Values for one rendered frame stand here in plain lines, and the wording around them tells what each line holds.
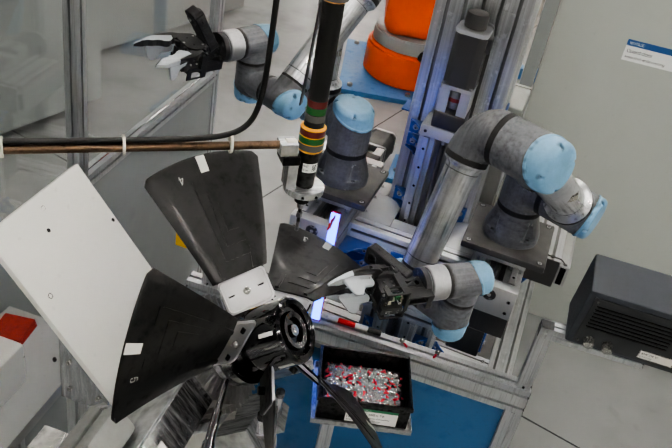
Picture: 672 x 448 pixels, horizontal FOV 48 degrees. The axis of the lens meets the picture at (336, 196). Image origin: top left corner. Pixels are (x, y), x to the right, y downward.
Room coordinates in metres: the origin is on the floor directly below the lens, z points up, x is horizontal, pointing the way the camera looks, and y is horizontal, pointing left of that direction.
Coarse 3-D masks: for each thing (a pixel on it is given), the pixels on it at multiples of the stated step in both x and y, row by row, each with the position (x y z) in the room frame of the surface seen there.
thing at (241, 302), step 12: (240, 276) 1.06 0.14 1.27; (252, 276) 1.07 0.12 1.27; (264, 276) 1.07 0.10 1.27; (228, 288) 1.04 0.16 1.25; (240, 288) 1.05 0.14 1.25; (252, 288) 1.05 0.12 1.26; (264, 288) 1.06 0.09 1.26; (228, 300) 1.03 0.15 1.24; (240, 300) 1.03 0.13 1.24; (252, 300) 1.04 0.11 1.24; (264, 300) 1.04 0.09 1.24; (228, 312) 1.01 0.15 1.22; (240, 312) 1.02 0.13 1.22
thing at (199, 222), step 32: (192, 160) 1.17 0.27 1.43; (224, 160) 1.20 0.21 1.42; (256, 160) 1.24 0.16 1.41; (160, 192) 1.10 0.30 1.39; (192, 192) 1.13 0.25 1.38; (224, 192) 1.15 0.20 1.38; (256, 192) 1.18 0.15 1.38; (192, 224) 1.09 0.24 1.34; (224, 224) 1.11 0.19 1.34; (256, 224) 1.13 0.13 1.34; (224, 256) 1.07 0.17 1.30; (256, 256) 1.09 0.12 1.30
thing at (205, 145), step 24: (48, 144) 0.94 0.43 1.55; (72, 144) 0.95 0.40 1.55; (96, 144) 0.97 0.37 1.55; (120, 144) 0.98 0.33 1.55; (144, 144) 0.99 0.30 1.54; (168, 144) 1.01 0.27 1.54; (192, 144) 1.02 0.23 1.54; (216, 144) 1.04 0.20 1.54; (240, 144) 1.05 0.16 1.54; (264, 144) 1.07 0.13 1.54
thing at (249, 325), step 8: (248, 320) 0.96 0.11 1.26; (240, 328) 0.95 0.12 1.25; (248, 328) 0.96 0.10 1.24; (232, 336) 0.94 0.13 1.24; (240, 336) 0.95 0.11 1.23; (248, 336) 0.97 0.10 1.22; (240, 344) 0.96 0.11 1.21; (224, 352) 0.93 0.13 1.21; (232, 352) 0.94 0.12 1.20; (224, 360) 0.93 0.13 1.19; (232, 360) 0.95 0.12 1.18
